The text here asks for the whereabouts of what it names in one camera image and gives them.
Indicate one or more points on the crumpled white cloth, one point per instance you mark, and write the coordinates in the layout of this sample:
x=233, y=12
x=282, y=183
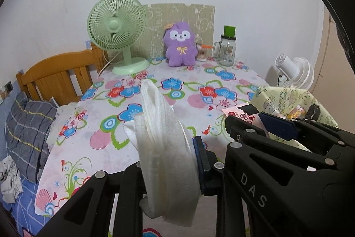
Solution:
x=11, y=184

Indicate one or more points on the purple plush toy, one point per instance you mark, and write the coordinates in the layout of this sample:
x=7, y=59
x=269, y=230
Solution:
x=180, y=51

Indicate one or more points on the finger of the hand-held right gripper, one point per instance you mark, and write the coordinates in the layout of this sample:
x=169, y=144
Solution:
x=277, y=124
x=241, y=127

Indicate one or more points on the wooden bed headboard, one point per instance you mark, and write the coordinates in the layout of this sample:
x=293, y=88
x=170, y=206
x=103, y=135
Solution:
x=55, y=73

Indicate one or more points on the colourful mat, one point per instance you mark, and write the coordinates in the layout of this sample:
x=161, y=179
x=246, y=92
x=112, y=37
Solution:
x=152, y=233

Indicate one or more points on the black cloth item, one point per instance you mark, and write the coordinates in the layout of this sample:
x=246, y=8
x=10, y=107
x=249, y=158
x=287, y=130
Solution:
x=313, y=112

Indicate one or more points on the grey plaid pillow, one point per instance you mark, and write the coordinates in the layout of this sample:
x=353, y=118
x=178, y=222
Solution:
x=27, y=128

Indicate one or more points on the dark grey object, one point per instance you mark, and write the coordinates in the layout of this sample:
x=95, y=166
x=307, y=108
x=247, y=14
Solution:
x=344, y=9

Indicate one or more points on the blue bed sheet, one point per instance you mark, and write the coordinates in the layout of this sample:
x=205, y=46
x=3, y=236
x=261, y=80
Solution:
x=22, y=214

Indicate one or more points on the wall socket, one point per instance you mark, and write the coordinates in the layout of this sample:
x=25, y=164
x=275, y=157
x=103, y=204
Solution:
x=9, y=86

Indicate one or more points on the green desk fan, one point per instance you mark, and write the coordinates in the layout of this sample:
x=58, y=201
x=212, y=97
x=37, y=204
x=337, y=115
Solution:
x=116, y=23

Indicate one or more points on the small jar with orange lid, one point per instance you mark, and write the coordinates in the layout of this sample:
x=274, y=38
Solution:
x=201, y=55

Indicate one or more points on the floral tablecloth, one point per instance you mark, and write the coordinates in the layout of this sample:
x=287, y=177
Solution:
x=180, y=103

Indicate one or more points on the white standing fan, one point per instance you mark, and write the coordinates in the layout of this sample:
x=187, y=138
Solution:
x=299, y=70

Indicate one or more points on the patterned cardboard panel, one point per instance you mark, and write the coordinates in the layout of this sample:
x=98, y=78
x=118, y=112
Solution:
x=202, y=17

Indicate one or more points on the yellow patterned bag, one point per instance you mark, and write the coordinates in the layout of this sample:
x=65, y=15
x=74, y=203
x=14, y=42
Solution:
x=277, y=98

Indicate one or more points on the beige door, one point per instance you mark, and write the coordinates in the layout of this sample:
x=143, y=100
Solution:
x=332, y=59

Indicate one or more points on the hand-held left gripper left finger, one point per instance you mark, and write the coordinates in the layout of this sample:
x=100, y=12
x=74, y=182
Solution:
x=133, y=178

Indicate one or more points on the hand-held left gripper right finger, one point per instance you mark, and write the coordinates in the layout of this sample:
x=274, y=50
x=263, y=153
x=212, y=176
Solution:
x=199, y=159

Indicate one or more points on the white paper towel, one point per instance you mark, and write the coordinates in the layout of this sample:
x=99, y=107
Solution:
x=166, y=156

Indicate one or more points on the glass jar with green lid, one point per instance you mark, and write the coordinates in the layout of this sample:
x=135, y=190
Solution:
x=226, y=52

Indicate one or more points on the white bedding cloth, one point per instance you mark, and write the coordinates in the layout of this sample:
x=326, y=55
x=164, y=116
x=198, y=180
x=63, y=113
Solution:
x=65, y=110

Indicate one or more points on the pink and white packet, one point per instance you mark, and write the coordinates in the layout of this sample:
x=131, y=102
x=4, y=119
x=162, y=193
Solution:
x=244, y=112

